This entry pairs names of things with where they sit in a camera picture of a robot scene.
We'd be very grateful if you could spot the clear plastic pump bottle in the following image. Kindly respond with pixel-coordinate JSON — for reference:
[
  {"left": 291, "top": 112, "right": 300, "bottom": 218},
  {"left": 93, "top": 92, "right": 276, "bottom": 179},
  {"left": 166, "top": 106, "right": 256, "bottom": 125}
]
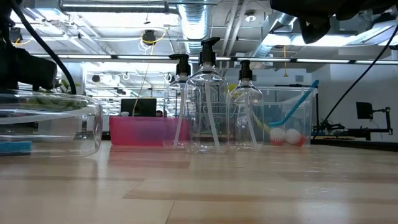
[
  {"left": 183, "top": 36, "right": 230, "bottom": 155},
  {"left": 228, "top": 58, "right": 265, "bottom": 152},
  {"left": 162, "top": 53, "right": 200, "bottom": 149},
  {"left": 0, "top": 91, "right": 104, "bottom": 159}
]

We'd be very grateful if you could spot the silver ribbed ventilation duct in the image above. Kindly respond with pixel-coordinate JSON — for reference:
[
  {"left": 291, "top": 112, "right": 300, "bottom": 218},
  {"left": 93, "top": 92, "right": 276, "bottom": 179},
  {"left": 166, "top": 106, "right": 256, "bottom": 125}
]
[{"left": 177, "top": 0, "right": 213, "bottom": 56}]

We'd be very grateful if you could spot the teal dish brush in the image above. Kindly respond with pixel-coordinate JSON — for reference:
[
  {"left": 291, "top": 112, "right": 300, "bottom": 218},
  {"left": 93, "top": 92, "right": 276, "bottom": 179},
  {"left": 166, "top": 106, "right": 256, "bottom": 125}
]
[{"left": 267, "top": 79, "right": 320, "bottom": 128}]

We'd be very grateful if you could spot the blue cellulose sponge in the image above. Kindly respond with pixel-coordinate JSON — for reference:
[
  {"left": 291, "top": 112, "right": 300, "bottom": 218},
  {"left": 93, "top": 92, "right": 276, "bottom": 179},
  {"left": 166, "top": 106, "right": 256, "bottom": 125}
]
[{"left": 0, "top": 140, "right": 33, "bottom": 156}]

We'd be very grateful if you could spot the silver slanted ventilation duct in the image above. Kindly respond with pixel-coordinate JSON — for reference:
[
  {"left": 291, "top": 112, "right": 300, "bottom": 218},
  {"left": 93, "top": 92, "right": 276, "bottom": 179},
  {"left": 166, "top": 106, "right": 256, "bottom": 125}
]
[{"left": 251, "top": 6, "right": 301, "bottom": 58}]

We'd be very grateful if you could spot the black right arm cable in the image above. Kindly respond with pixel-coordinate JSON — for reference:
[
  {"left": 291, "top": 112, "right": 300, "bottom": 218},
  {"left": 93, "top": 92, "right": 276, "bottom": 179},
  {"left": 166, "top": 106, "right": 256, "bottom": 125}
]
[{"left": 312, "top": 21, "right": 398, "bottom": 138}]

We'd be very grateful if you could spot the black ceiling device yellow cable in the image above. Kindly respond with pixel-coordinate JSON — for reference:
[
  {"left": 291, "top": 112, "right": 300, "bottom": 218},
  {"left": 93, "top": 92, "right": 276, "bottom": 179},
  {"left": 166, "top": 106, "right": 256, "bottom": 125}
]
[
  {"left": 141, "top": 29, "right": 158, "bottom": 47},
  {"left": 8, "top": 27, "right": 23, "bottom": 44}
]

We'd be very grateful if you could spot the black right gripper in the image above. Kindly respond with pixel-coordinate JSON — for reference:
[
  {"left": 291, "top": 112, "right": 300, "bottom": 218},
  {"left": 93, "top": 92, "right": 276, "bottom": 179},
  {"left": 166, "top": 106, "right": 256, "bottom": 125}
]
[{"left": 269, "top": 0, "right": 398, "bottom": 45}]

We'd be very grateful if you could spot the pink plastic tray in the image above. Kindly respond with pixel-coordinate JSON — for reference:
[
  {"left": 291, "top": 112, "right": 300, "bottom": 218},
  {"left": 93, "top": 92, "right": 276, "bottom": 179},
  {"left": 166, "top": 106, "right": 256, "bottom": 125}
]
[{"left": 108, "top": 116, "right": 191, "bottom": 147}]

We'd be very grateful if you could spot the black aluminium table frame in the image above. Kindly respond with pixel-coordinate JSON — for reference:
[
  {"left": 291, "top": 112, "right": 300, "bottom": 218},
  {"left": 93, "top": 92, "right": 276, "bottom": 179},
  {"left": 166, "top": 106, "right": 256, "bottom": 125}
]
[{"left": 310, "top": 138, "right": 398, "bottom": 153}]

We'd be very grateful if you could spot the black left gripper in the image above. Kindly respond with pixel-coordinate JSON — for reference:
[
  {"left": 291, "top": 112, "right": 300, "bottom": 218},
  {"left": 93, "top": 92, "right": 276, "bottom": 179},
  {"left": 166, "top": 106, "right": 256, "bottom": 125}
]
[{"left": 0, "top": 45, "right": 58, "bottom": 91}]

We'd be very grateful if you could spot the clear plastic bin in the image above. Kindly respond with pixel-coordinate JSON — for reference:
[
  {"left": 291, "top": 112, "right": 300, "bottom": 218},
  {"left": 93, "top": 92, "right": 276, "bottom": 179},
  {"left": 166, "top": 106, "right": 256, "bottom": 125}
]
[{"left": 257, "top": 86, "right": 319, "bottom": 147}]

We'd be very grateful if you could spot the black background computer monitor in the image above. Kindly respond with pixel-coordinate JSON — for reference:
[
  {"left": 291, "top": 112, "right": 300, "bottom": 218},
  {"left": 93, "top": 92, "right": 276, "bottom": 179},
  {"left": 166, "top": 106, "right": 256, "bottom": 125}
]
[{"left": 120, "top": 98, "right": 158, "bottom": 118}]

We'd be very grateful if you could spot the yellow-green dish brush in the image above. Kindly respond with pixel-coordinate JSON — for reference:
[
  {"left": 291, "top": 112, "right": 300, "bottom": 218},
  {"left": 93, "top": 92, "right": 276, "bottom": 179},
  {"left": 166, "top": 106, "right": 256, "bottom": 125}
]
[{"left": 228, "top": 82, "right": 272, "bottom": 134}]

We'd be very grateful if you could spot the red dish brush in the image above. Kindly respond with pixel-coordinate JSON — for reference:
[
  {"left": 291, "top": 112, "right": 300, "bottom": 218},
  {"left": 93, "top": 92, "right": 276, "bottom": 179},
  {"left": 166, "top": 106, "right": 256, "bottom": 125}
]
[
  {"left": 269, "top": 126, "right": 287, "bottom": 147},
  {"left": 284, "top": 128, "right": 307, "bottom": 147}
]

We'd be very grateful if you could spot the green plant in white pot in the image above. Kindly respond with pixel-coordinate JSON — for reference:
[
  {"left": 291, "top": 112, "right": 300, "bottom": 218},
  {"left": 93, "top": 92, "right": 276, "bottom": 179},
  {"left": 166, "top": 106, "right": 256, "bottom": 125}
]
[{"left": 57, "top": 79, "right": 82, "bottom": 95}]

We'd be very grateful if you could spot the black monitor on arm mount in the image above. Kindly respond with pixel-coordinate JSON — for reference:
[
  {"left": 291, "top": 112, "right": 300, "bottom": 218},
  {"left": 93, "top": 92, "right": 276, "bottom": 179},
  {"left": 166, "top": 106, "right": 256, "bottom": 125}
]
[{"left": 340, "top": 101, "right": 394, "bottom": 141}]

